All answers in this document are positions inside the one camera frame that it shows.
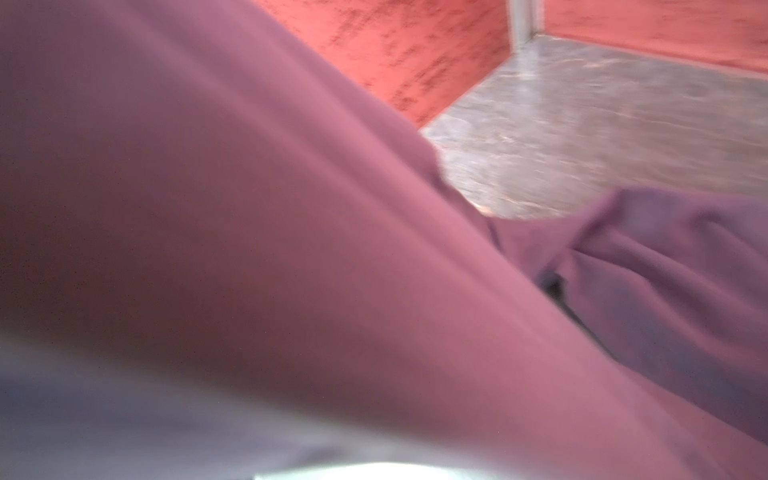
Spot left corner aluminium post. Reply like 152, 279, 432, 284
506, 0, 545, 53

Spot purple trousers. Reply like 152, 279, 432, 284
1, 1, 767, 479

